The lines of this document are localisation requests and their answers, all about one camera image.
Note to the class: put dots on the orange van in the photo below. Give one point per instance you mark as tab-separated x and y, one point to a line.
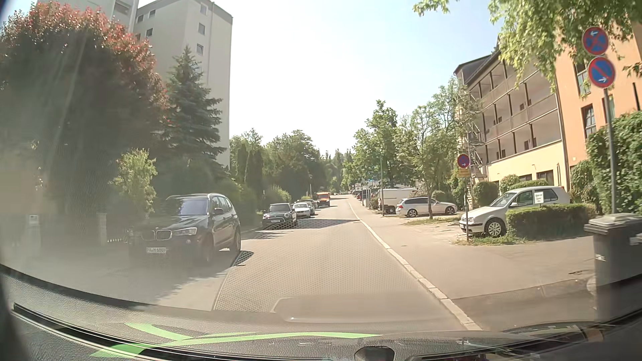
323	198

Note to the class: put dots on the row of parked cars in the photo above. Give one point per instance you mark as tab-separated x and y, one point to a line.
310	204

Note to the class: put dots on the row of trees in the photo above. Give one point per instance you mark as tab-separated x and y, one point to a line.
281	165
401	145

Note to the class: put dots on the dark small car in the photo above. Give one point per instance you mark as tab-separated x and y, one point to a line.
279	214

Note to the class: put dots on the grey asphalt road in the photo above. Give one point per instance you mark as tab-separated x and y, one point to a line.
326	250

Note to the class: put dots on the white van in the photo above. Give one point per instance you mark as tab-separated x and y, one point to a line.
396	196

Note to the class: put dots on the silver estate car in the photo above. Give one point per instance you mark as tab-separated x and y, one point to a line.
425	206

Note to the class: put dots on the dark SUV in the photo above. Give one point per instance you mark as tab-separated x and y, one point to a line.
193	225

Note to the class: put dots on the round sign with yellow plate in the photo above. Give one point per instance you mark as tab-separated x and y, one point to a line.
463	161

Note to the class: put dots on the dark conifer tree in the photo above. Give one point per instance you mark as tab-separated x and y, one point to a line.
189	120

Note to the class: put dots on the grass verge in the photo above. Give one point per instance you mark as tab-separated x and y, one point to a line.
476	240

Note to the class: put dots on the round green bushes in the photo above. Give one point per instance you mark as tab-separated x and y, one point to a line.
489	190

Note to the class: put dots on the car's own bonnet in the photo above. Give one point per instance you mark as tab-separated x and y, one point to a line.
251	341

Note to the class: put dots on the tall pale tower block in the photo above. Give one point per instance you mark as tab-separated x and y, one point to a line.
185	55

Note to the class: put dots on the light green bush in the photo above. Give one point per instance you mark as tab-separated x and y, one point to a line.
134	178

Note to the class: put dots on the white estate car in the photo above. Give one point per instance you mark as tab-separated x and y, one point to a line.
506	210

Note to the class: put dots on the building with balconies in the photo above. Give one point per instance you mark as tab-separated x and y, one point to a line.
516	120

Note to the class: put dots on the trimmed green hedge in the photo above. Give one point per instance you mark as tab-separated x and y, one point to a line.
549	220

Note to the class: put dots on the red-leaved tree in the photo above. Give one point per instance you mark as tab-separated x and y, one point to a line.
75	100

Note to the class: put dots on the overhanging green tree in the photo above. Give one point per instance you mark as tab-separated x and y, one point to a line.
531	25

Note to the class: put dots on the orange building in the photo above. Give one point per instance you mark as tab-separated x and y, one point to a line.
577	115

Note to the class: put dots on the two round no-parking signs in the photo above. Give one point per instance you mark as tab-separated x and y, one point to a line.
601	73

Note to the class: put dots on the tall green bush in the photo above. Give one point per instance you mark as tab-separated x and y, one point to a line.
624	160

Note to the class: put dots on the grey wheelie bin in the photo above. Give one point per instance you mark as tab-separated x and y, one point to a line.
617	260

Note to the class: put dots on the lamp post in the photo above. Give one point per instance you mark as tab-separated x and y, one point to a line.
381	185

